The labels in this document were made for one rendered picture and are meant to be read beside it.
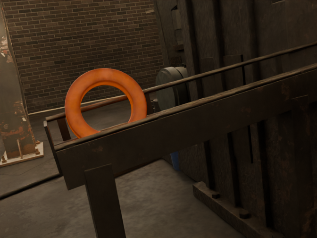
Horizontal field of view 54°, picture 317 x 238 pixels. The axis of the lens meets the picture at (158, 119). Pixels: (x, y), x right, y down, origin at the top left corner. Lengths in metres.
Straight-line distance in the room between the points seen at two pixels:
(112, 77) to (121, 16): 6.35
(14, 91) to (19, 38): 3.66
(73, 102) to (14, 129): 2.54
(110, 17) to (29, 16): 1.59
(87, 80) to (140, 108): 0.13
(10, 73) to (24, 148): 0.72
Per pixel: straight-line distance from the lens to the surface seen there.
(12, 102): 3.19
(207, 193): 1.59
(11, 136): 3.24
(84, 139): 0.65
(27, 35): 6.78
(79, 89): 0.71
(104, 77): 0.72
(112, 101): 0.74
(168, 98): 2.09
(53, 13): 6.84
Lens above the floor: 0.78
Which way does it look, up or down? 12 degrees down
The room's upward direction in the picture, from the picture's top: 9 degrees counter-clockwise
